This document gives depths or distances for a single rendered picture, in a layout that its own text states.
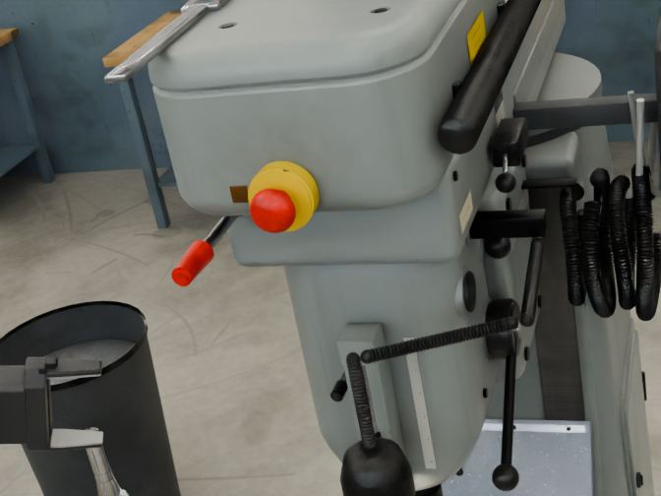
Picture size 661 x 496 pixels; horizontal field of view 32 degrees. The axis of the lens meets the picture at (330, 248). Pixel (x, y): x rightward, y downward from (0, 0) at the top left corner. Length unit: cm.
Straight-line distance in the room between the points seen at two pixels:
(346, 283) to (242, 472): 256
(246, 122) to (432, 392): 40
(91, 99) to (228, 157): 544
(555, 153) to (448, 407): 49
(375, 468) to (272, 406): 288
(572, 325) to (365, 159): 78
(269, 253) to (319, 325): 11
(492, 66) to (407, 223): 17
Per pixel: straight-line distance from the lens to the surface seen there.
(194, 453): 386
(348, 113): 95
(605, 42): 553
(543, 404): 178
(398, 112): 95
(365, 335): 117
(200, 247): 105
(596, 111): 145
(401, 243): 110
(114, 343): 355
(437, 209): 107
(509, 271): 136
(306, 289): 120
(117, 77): 94
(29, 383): 134
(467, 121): 96
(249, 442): 384
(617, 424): 184
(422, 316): 118
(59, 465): 336
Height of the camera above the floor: 213
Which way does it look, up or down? 25 degrees down
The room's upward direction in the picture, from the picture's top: 11 degrees counter-clockwise
